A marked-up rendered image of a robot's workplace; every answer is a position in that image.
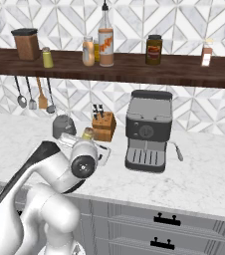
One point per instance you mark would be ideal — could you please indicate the yellow bottle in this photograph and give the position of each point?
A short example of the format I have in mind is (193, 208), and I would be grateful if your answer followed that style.
(97, 50)

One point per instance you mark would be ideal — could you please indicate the hanging wooden spatula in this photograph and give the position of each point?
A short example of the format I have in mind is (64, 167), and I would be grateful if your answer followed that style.
(42, 99)

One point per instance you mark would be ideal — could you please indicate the hanging metal ladle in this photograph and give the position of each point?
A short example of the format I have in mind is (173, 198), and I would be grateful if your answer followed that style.
(21, 100)

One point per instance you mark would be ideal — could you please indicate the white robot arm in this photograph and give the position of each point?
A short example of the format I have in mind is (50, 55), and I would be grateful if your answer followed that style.
(48, 202)

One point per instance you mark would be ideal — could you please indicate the yellow-green shaker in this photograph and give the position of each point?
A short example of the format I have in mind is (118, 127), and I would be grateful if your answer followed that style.
(47, 58)

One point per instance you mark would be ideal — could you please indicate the clear condiment bottle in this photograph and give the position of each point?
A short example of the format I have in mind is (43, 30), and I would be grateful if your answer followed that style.
(67, 139)

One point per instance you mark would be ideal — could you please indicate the hanging metal spatula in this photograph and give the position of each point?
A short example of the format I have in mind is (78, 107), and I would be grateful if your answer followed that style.
(32, 103)

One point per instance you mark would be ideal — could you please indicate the pale orange jar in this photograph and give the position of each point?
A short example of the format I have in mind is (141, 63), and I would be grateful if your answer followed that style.
(88, 52)

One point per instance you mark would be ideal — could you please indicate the olive shaker with metal top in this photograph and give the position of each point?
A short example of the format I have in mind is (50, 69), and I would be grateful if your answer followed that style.
(87, 133)

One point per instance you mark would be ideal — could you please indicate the grey drawer front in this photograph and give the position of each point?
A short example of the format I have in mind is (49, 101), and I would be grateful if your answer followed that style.
(190, 227)
(190, 247)

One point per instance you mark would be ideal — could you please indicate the grey espresso machine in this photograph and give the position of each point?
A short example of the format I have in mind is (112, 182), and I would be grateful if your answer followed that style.
(147, 129)

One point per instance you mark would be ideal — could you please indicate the wooden knife block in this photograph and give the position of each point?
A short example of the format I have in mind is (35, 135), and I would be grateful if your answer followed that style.
(104, 127)

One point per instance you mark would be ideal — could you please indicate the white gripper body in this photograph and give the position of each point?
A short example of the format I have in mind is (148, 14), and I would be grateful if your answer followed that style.
(104, 155)

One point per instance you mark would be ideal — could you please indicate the hanging dark metal spoon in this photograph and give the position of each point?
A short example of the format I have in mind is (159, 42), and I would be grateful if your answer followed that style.
(51, 108)

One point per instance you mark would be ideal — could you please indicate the dark jar with red label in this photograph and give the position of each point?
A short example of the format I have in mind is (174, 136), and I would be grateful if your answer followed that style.
(154, 50)

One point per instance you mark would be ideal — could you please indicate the grey cupboard door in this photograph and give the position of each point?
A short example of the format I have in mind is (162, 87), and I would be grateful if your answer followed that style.
(96, 229)

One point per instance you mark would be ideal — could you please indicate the brown canister with black lid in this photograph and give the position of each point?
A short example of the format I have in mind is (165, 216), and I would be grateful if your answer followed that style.
(27, 46)

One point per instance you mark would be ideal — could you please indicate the tall glass bottle, orange label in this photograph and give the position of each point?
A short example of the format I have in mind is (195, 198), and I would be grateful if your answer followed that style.
(106, 46)

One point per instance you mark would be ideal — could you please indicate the dark wooden wall shelf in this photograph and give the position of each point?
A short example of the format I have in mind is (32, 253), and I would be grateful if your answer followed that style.
(171, 71)

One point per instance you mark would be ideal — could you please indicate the small brown spice bottle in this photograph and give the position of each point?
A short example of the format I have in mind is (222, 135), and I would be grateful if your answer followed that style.
(206, 54)

